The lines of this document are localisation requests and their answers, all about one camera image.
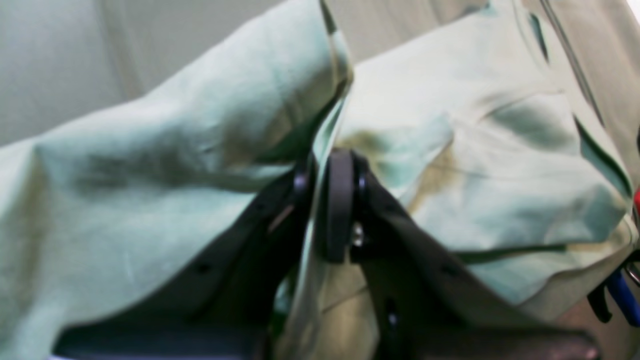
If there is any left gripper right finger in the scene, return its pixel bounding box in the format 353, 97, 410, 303
320, 149, 601, 360

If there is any light green polo t-shirt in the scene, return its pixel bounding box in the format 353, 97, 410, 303
1, 0, 639, 360

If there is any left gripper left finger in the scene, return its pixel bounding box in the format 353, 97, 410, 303
54, 155, 316, 360

